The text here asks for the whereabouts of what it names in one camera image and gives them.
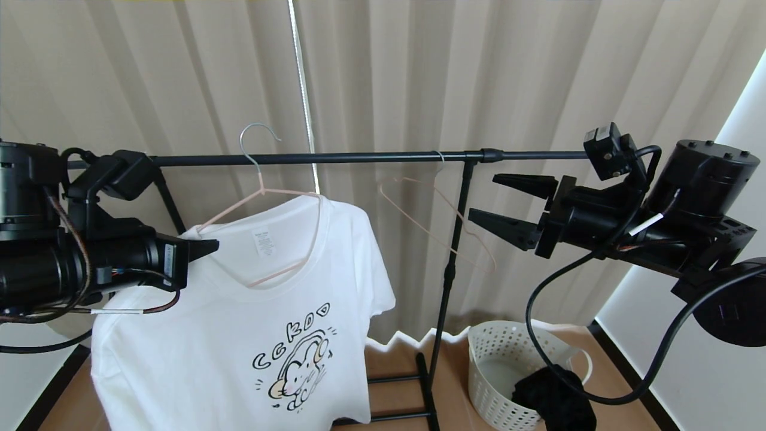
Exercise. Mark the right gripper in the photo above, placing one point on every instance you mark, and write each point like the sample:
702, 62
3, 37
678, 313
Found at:
592, 218

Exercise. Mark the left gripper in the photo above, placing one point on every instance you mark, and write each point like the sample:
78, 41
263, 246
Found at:
125, 257

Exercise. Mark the white printed t-shirt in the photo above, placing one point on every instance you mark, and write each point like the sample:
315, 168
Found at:
239, 335

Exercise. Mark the pink clothes hanger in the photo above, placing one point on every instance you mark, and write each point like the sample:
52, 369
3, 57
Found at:
443, 160
261, 182

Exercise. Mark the white laundry basket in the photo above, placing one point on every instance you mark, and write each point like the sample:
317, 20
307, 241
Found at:
497, 359

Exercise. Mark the black clothes rack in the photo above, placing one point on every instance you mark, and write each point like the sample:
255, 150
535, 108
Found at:
359, 157

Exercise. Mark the beige curtain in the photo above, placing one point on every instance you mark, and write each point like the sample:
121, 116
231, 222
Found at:
508, 72

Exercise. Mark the black garment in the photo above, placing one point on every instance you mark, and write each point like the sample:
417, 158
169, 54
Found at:
556, 398

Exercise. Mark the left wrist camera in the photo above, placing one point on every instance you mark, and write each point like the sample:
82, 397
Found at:
125, 173

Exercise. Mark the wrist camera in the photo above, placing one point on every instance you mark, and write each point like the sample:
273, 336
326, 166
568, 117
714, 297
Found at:
125, 173
610, 149

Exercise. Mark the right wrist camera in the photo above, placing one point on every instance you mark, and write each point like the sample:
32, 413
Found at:
610, 149

